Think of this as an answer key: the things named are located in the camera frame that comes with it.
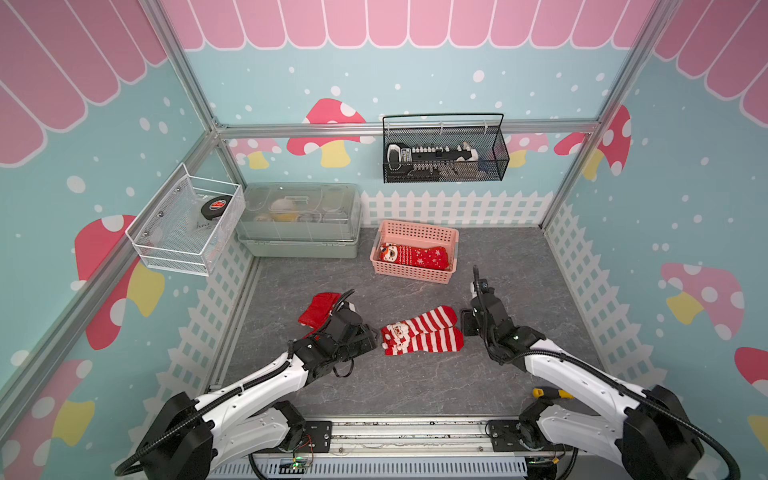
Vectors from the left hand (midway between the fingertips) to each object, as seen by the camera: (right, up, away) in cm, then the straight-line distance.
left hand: (375, 341), depth 82 cm
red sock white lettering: (+20, +23, +25) cm, 39 cm away
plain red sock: (-20, +6, +15) cm, 26 cm away
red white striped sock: (+6, -2, +7) cm, 9 cm away
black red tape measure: (-42, +37, -4) cm, 56 cm away
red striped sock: (+20, +4, +12) cm, 24 cm away
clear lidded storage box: (-27, +36, +20) cm, 50 cm away
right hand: (+26, +8, +4) cm, 28 cm away
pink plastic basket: (+12, +32, +33) cm, 48 cm away
